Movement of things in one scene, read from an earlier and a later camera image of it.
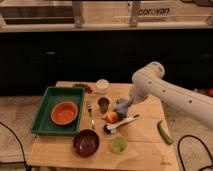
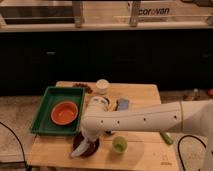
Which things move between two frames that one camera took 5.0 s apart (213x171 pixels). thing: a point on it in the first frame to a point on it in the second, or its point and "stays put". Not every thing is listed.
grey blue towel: (121, 106) to (82, 147)
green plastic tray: (44, 124) stays put
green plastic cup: (119, 145) stays put
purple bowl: (85, 142) stays put
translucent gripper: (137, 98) to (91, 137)
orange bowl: (64, 113) stays put
